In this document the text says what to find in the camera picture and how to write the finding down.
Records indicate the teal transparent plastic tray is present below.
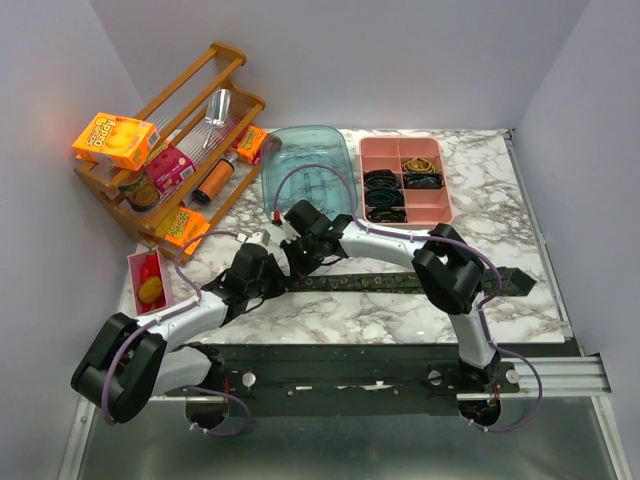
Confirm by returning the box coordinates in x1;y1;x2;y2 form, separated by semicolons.
260;125;357;220

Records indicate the dark patterned necktie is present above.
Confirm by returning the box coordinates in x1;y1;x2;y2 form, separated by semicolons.
288;266;536;297

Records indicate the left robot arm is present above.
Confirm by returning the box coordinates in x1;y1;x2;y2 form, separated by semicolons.
70;243;287;423

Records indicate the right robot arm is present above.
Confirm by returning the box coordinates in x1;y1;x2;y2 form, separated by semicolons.
274;200;500;392

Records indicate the rolled dark gold tie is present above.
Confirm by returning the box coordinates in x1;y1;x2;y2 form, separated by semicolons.
366;207;407;223

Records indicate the rolled teal tie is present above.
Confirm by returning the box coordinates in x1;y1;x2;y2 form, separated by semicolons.
365;187;405;207

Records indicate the rolled black tie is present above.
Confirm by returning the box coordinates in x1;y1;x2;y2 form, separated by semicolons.
363;169;400;189

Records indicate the orange box lower shelf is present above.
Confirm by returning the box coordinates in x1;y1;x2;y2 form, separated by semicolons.
155;206;210;250

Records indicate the orange bottle black cap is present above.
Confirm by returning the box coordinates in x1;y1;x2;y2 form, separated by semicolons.
192;151;238;205

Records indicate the red toy pepper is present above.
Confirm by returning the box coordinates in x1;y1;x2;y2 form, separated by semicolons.
140;251;160;283

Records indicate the pink divided organizer box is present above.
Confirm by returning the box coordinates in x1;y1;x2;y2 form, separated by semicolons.
359;136;454;228

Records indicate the yellow toy fruit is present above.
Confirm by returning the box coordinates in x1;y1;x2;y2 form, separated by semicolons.
137;277;163;305

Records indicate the rolled dark blue tie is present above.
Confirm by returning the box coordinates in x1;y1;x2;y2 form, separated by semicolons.
403;172;444;190

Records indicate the wooden tiered rack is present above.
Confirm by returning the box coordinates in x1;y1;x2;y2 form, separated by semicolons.
74;43;265;260

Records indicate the small orange box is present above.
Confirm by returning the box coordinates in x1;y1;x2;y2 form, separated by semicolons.
231;125;269;165

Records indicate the small pink bin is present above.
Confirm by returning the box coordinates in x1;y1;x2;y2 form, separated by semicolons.
127;248;174;315

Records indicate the pink sponge box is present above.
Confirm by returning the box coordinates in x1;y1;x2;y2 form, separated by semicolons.
144;141;195;193

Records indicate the dark round can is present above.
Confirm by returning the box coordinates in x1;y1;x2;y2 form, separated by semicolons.
118;171;160;213

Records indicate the large orange sponge box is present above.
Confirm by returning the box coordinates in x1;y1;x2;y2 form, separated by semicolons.
72;112;160;171

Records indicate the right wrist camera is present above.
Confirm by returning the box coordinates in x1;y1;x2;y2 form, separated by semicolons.
272;211;299;241

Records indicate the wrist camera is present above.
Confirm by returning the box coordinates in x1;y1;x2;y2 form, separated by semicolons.
236;230;271;247
272;211;299;241

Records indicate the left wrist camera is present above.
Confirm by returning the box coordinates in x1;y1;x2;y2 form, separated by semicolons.
236;230;271;247

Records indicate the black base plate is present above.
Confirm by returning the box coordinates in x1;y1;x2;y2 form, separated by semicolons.
101;342;585;419

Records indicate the aluminium rail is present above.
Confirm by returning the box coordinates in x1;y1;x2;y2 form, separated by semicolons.
74;354;612;401

